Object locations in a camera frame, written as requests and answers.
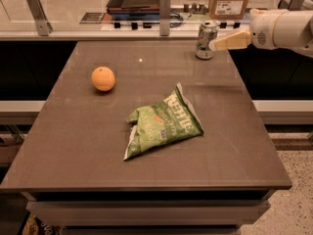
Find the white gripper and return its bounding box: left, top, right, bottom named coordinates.
left=209, top=9, right=278, bottom=51

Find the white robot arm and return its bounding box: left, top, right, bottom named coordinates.
left=209, top=9, right=313, bottom=58

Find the cardboard box with label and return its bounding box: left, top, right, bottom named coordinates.
left=209, top=0, right=248, bottom=20

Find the green kettle chips bag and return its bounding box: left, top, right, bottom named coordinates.
left=123, top=83, right=204, bottom=161

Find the orange fruit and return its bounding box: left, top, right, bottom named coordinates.
left=91, top=67, right=115, bottom=91

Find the snack bag under table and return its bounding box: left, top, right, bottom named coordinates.
left=22, top=215, right=61, bottom=235

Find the middle metal glass bracket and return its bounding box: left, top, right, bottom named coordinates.
left=159, top=0, right=171, bottom=36

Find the left metal glass bracket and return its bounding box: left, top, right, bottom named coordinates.
left=26, top=0, right=52, bottom=36

